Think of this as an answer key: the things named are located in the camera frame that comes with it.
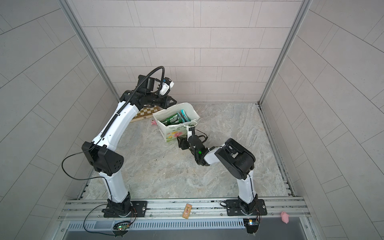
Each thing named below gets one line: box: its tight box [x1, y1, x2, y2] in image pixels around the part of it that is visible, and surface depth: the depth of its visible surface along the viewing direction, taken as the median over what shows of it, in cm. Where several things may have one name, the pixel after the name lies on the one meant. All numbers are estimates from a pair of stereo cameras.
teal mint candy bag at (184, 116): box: [179, 109, 191, 123], surface depth 93 cm
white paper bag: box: [152, 102, 200, 143], surface depth 85 cm
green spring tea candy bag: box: [160, 113, 182, 126], surface depth 91 cm
